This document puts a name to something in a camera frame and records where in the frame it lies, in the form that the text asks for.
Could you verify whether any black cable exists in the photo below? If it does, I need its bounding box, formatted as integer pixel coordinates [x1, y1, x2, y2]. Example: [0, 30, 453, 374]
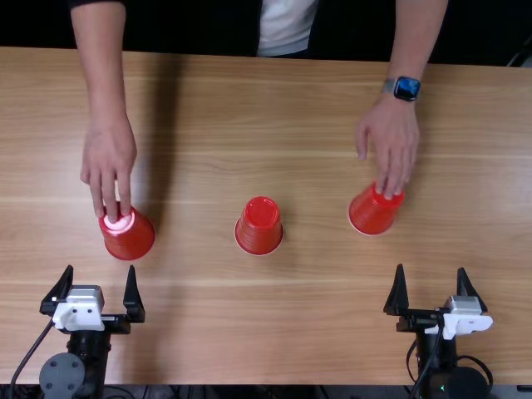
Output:
[8, 318, 57, 390]
[406, 315, 446, 399]
[456, 354, 495, 386]

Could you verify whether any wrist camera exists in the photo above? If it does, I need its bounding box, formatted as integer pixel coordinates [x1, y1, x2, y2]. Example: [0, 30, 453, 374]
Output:
[431, 294, 495, 340]
[52, 284, 106, 333]

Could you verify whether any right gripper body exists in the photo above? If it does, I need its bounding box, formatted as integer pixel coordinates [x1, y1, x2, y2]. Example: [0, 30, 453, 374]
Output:
[395, 308, 446, 336]

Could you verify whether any red cup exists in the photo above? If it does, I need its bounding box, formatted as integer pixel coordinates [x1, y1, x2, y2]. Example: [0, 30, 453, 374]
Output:
[347, 181, 406, 237]
[98, 201, 157, 262]
[234, 195, 284, 256]

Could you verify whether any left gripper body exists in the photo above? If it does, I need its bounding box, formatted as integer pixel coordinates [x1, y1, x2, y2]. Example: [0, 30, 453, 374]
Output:
[68, 314, 132, 348]

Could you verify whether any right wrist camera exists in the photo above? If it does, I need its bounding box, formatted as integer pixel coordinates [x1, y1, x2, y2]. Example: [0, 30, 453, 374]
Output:
[431, 294, 495, 340]

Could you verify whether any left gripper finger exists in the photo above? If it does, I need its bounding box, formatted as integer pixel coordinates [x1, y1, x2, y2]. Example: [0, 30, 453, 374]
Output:
[39, 264, 75, 315]
[122, 264, 146, 324]

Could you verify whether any person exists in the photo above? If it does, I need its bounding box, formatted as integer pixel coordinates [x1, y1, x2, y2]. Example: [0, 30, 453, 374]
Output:
[68, 0, 450, 219]

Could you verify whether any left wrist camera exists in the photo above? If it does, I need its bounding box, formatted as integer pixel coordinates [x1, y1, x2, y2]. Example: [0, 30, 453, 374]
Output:
[52, 284, 106, 333]

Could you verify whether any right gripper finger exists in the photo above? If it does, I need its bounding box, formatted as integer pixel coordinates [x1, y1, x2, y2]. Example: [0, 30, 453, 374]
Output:
[382, 264, 411, 316]
[456, 267, 489, 313]

